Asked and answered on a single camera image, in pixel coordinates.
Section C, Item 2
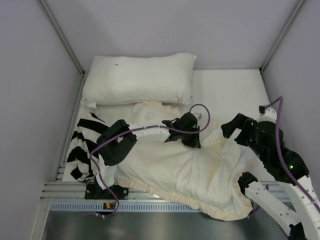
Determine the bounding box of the grey plush cream-frilled pillowcase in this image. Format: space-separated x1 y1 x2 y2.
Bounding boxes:
116 99 261 222

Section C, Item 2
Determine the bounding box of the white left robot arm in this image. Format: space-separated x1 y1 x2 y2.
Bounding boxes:
84 112 202 200

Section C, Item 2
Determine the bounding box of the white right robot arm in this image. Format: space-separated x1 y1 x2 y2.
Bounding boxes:
221 110 320 240

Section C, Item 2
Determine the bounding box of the white plain pillow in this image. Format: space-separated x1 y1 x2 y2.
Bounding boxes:
82 52 197 105

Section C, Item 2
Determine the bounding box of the black white striped cloth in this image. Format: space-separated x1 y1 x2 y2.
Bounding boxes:
66 112 108 182

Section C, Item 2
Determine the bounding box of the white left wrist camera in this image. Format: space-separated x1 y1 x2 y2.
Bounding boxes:
193 112 203 121

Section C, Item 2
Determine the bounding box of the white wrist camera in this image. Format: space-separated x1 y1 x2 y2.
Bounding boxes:
193 112 203 121
256 105 277 124

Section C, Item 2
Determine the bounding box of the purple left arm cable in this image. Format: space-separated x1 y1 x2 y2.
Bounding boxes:
89 103 211 213

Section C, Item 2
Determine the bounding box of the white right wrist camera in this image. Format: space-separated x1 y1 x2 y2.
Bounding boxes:
256 105 277 124

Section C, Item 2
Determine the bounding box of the right corner aluminium post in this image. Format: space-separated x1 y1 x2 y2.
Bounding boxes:
259 0 307 75

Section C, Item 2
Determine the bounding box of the corner aluminium post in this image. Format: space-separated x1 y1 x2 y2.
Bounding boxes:
259 0 307 75
37 0 86 77

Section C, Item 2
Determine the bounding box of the left corner aluminium post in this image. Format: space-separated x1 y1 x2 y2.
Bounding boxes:
37 0 86 77

